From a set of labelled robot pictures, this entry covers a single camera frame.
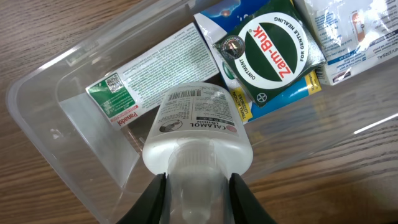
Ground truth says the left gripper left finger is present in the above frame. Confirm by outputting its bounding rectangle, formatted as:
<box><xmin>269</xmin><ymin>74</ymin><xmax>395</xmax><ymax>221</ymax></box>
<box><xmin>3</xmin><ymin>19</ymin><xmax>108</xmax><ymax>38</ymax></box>
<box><xmin>116</xmin><ymin>173</ymin><xmax>167</xmax><ymax>224</ymax></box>

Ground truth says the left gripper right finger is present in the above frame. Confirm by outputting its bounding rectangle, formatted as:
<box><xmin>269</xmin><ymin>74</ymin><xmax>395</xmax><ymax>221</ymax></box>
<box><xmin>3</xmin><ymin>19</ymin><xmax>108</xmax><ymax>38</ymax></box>
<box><xmin>229</xmin><ymin>173</ymin><xmax>277</xmax><ymax>224</ymax></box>

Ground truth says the small white bottle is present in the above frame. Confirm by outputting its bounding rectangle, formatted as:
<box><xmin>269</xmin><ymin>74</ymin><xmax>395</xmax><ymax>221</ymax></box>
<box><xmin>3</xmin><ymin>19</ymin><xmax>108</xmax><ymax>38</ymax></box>
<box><xmin>142</xmin><ymin>82</ymin><xmax>253</xmax><ymax>223</ymax></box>

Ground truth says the white green medicine box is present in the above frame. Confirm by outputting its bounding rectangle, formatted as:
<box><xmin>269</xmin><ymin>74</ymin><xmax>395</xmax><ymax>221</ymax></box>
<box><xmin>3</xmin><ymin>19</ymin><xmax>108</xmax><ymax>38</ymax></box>
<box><xmin>86</xmin><ymin>23</ymin><xmax>219</xmax><ymax>129</ymax></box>

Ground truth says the green Zam-Buk box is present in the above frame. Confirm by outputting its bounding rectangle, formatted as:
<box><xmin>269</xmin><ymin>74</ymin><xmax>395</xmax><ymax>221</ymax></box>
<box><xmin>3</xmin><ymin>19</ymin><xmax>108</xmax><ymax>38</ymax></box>
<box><xmin>213</xmin><ymin>1</ymin><xmax>326</xmax><ymax>108</ymax></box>

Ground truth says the blue VapoDrops box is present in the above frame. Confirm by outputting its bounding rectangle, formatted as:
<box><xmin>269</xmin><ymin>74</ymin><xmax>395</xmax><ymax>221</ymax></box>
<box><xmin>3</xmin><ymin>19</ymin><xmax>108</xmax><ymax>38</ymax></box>
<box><xmin>195</xmin><ymin>0</ymin><xmax>322</xmax><ymax>123</ymax></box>

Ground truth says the clear plastic container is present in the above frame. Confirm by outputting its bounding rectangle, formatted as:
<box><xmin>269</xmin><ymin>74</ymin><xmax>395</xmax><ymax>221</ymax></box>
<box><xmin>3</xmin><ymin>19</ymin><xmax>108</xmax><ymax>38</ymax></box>
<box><xmin>1</xmin><ymin>0</ymin><xmax>397</xmax><ymax>223</ymax></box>

